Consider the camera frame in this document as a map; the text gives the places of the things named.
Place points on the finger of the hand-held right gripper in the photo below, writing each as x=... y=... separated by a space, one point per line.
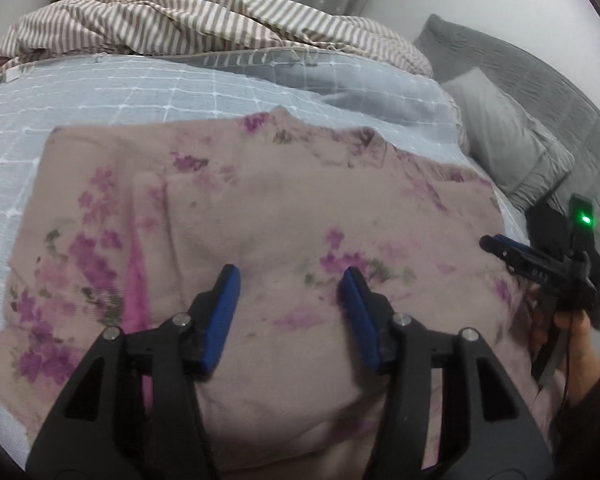
x=497 y=249
x=512 y=241

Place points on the grey quilted headboard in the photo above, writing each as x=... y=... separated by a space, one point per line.
x=555 y=90

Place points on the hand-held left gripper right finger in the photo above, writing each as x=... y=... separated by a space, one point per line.
x=361 y=315

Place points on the person's right forearm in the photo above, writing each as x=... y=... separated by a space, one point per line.
x=590 y=435

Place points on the floral padded jacket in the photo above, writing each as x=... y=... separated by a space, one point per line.
x=280 y=200

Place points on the grey pillow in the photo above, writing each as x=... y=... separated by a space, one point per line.
x=505 y=135

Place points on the blue checked bed sheet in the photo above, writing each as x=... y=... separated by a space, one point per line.
x=105 y=95

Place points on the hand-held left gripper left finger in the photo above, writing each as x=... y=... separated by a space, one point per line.
x=222 y=312

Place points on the person's right hand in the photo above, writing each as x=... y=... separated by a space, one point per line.
x=577 y=345

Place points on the striped quilt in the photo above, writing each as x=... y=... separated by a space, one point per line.
x=205 y=25

